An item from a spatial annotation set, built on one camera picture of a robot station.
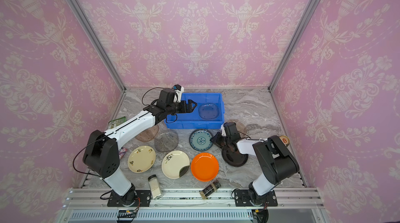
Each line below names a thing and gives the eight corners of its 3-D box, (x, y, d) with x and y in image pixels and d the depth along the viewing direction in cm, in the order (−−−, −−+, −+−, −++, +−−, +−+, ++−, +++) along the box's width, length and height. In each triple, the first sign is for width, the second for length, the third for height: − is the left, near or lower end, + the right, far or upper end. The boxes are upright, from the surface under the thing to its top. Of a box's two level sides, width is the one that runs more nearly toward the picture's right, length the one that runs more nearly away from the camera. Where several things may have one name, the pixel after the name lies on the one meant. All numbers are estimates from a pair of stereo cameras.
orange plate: (190, 181, 81) (190, 179, 78) (191, 154, 90) (191, 152, 87) (219, 181, 81) (219, 179, 79) (217, 154, 90) (217, 152, 87)
